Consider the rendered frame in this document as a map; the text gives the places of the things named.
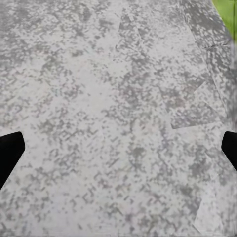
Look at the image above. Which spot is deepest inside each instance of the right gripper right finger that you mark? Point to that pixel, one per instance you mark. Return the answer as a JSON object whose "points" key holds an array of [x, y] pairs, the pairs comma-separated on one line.
{"points": [[229, 147]]}

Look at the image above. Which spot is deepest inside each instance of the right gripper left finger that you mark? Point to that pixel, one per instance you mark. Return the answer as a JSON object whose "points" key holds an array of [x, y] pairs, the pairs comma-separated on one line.
{"points": [[12, 146]]}

